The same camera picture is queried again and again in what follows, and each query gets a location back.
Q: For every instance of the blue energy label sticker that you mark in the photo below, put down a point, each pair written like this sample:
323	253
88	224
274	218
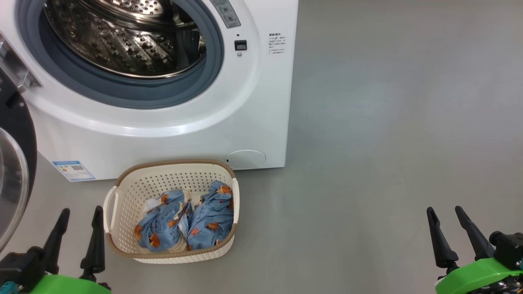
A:
73	170

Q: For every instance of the black door lock slot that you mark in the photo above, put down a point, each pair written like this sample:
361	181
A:
240	45

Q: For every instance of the cream perforated laundry basket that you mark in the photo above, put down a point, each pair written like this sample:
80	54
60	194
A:
135	192

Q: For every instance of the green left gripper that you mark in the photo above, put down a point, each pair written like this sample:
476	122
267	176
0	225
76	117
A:
65	286

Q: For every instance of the steel perforated washer drum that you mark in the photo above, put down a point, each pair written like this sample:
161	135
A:
122	41

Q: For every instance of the black text warning sticker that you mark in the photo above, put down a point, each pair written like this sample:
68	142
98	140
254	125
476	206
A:
277	43

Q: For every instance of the grey instruction sticker strip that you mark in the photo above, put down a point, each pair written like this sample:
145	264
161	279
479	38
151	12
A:
225	12

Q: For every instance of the white front-load washing machine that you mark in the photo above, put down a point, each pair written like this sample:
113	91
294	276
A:
163	139

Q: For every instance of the grey rubber door gasket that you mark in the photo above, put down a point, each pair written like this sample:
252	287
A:
122	92

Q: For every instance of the black round glass machine door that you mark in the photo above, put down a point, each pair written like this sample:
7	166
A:
18	134

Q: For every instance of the blue garment with orange print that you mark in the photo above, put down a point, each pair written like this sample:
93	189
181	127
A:
212	216
163	224

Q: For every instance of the metal door hinge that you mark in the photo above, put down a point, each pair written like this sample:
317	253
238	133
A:
16	65

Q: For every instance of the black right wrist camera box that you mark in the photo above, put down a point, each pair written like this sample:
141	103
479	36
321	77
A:
510	249

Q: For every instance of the round white filter cover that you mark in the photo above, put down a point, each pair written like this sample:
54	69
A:
245	159

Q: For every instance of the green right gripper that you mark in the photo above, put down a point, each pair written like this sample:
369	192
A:
478	277

